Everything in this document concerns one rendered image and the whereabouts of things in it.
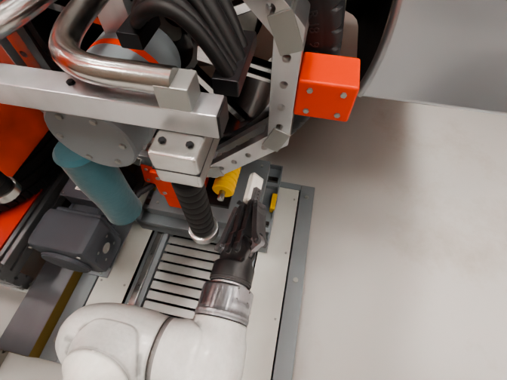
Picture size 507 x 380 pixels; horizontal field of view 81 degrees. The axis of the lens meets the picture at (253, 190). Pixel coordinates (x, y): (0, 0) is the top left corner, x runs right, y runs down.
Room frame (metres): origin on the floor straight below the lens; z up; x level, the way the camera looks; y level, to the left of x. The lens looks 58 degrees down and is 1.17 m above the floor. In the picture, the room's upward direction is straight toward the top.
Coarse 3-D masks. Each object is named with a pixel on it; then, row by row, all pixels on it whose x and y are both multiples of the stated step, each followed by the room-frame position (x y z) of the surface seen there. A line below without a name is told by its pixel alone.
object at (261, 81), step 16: (64, 0) 0.57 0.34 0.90; (240, 0) 0.50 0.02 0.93; (48, 16) 0.60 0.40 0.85; (32, 32) 0.56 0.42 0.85; (48, 32) 0.58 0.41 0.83; (96, 32) 0.69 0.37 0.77; (48, 48) 0.56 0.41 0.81; (192, 48) 0.56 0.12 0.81; (192, 64) 0.52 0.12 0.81; (256, 64) 0.49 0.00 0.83; (208, 80) 0.52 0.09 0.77; (256, 80) 0.64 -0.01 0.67; (224, 96) 0.51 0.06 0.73; (240, 96) 0.61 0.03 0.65; (256, 96) 0.56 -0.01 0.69; (240, 112) 0.50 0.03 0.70; (256, 112) 0.49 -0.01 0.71; (240, 128) 0.48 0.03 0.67
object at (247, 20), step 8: (232, 0) 0.65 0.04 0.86; (160, 16) 0.64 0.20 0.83; (240, 16) 0.65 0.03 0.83; (248, 16) 0.65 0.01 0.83; (256, 16) 0.64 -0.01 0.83; (168, 24) 0.64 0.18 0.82; (248, 24) 0.65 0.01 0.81; (256, 24) 0.64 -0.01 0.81; (168, 32) 0.64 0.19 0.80; (176, 32) 0.63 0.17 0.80; (176, 40) 0.64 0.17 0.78; (200, 64) 0.67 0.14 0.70; (208, 64) 0.67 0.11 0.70
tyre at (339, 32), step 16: (320, 0) 0.45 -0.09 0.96; (336, 0) 0.45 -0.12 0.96; (320, 16) 0.45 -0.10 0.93; (336, 16) 0.45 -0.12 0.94; (320, 32) 0.45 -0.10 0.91; (336, 32) 0.45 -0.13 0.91; (304, 48) 0.45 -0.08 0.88; (320, 48) 0.44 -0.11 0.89; (336, 48) 0.45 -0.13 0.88; (48, 64) 0.56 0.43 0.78
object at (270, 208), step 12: (276, 168) 0.74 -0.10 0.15; (276, 180) 0.66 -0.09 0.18; (276, 192) 0.63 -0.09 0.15; (144, 204) 0.56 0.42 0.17; (264, 204) 0.57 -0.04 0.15; (144, 216) 0.52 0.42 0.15; (156, 216) 0.52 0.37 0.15; (156, 228) 0.48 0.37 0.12; (168, 228) 0.47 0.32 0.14; (180, 228) 0.46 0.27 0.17; (216, 240) 0.43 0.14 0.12; (264, 252) 0.39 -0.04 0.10
